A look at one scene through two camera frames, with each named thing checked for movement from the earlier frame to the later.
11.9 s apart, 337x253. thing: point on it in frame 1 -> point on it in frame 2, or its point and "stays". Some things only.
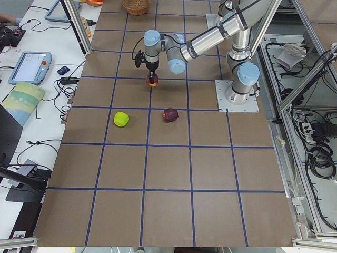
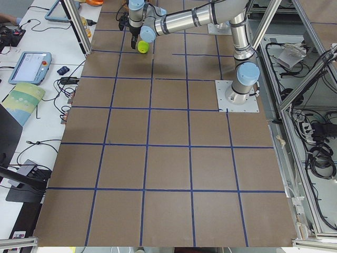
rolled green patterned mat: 22,99 stays
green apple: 120,119 -> 142,46
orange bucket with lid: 95,2 stays
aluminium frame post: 79,28 stays
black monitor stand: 30,186 stays
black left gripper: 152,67 -> 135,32
